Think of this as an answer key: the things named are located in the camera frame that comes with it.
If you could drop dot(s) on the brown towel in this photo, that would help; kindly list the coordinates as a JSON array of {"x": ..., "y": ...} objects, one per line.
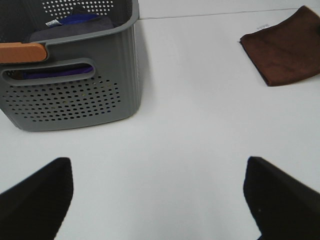
[{"x": 288, "y": 52}]

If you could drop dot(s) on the grey perforated plastic basket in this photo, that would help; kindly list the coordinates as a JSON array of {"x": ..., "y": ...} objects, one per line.
[{"x": 110, "y": 92}]

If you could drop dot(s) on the purple towel in basket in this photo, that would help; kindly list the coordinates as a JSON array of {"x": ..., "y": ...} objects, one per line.
[{"x": 41, "y": 74}]

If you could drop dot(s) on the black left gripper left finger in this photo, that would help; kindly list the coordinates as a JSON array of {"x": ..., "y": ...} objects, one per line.
[{"x": 35, "y": 208}]

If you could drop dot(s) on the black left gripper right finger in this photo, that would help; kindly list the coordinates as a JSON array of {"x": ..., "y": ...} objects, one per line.
[{"x": 282, "y": 207}]

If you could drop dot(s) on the grey towel in basket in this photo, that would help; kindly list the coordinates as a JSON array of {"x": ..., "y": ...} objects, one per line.
[{"x": 100, "y": 23}]

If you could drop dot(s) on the orange basket handle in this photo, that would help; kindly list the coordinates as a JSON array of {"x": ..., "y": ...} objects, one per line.
[{"x": 18, "y": 52}]

